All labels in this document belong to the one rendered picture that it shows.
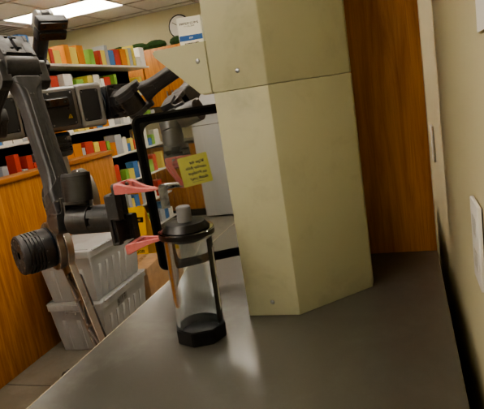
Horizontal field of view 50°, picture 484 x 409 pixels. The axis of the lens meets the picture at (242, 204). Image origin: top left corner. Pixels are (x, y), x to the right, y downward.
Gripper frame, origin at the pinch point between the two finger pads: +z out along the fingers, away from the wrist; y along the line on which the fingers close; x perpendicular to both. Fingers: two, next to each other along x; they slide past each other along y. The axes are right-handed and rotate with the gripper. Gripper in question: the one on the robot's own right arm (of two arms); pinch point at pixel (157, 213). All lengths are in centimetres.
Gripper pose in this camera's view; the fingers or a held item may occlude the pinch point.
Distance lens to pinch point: 101.9
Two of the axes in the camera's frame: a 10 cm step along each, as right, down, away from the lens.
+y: -1.5, -9.7, -1.9
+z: 9.5, -0.8, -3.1
